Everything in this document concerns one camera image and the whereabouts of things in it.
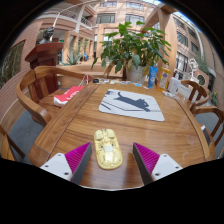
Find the dark red wooden lectern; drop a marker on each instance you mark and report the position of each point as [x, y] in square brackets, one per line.
[45, 56]

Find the red paper bag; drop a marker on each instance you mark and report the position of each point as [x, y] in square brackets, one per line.
[66, 95]

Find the black notebook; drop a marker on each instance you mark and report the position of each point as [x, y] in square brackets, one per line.
[206, 135]

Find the white abstract sculpture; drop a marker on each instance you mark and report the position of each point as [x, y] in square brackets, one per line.
[193, 66]

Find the yellow computer mouse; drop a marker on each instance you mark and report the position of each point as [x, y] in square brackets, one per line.
[107, 150]

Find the dark bust statue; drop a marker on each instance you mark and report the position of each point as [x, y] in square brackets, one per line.
[46, 36]

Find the orange liquid bottle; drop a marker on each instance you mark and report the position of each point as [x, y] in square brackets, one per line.
[164, 80]

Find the grey cat-print mouse pad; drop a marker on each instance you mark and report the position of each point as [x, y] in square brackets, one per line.
[133, 106]

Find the green plant in white pot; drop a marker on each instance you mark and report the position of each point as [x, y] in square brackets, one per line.
[133, 50]

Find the blue squeeze tube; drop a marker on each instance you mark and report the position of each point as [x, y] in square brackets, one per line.
[152, 77]

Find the wooden armchair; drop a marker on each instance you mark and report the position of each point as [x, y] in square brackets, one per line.
[213, 111]
[30, 100]
[6, 148]
[109, 70]
[196, 90]

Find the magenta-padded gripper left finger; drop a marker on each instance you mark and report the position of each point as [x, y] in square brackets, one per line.
[79, 156]

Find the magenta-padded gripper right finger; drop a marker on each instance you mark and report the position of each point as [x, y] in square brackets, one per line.
[146, 158]

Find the black key fob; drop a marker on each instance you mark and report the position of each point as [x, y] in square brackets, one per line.
[96, 80]

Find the spiky green agave plant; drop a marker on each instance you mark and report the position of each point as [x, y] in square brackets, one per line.
[72, 60]

